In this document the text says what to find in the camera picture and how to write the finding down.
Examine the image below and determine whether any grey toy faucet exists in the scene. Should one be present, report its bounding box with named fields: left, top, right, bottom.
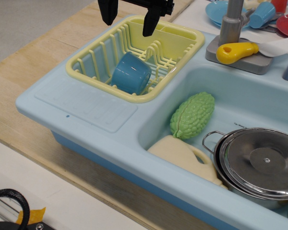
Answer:
left=205, top=0, right=273, bottom=75

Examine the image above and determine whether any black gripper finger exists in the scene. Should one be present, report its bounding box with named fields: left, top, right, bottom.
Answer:
left=143, top=8, right=160, bottom=37
left=97, top=0, right=118, bottom=25

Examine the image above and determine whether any green toy bitter melon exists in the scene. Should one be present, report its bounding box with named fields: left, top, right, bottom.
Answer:
left=170, top=92, right=215, bottom=139

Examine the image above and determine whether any blue plastic cup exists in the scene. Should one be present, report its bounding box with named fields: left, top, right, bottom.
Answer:
left=111, top=52, right=152, bottom=95

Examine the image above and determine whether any light blue toy sink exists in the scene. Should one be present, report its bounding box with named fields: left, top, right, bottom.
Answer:
left=16, top=32, right=288, bottom=230

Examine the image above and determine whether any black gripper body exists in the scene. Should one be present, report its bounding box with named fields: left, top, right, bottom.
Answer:
left=123, top=0, right=175, bottom=17

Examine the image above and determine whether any black braided cable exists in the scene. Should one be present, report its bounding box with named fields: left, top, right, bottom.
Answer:
left=0, top=188, right=31, bottom=226

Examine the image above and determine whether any yellow handled toy knife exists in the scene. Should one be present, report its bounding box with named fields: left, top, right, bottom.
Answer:
left=216, top=38, right=288, bottom=64

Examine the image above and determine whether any yellow dish drying rack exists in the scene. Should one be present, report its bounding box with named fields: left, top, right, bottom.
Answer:
left=65, top=15, right=205, bottom=103

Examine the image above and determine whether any red cup in background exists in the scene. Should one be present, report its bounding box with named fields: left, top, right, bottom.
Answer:
left=271, top=0, right=288, bottom=13

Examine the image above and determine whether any blue cup in background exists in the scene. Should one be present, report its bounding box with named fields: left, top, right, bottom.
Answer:
left=248, top=1, right=276, bottom=29

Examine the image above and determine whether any cream plastic jug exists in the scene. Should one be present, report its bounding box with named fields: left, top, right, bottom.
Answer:
left=148, top=135, right=227, bottom=189

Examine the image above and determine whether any yellow tape piece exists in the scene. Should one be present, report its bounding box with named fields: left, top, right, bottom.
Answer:
left=15, top=207, right=46, bottom=225

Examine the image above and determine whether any light blue plate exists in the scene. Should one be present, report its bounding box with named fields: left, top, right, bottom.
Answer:
left=205, top=0, right=251, bottom=29

